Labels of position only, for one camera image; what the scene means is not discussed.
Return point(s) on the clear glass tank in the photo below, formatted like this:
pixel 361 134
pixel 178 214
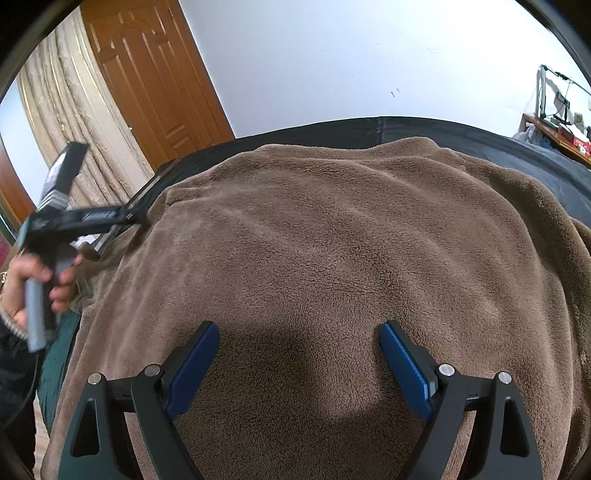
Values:
pixel 549 92

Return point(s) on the brown fleece garment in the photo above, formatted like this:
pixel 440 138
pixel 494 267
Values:
pixel 323 254

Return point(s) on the dark green sheet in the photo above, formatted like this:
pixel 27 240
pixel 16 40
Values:
pixel 57 364

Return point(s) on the person's left hand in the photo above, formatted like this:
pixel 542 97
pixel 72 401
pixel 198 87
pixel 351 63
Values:
pixel 16 286

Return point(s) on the white plastic bag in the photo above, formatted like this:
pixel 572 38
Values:
pixel 526 135

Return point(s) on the wooden door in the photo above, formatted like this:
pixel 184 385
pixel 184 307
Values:
pixel 152 69

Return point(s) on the wooden desk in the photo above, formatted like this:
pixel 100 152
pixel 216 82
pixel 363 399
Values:
pixel 542 129

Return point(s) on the person's left forearm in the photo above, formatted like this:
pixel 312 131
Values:
pixel 11 369

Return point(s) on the beige curtain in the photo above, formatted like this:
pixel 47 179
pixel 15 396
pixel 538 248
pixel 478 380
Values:
pixel 69 115

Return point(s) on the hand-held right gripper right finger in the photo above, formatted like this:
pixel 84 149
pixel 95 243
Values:
pixel 408 364

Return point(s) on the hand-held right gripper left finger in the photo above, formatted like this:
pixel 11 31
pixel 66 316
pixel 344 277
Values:
pixel 194 369

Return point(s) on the red box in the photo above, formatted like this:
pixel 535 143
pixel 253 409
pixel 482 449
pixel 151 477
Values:
pixel 572 136

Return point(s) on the brown wooden panel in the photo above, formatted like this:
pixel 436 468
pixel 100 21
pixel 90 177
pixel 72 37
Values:
pixel 11 194

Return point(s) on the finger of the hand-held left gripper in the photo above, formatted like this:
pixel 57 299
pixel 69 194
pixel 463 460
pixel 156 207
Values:
pixel 129 215

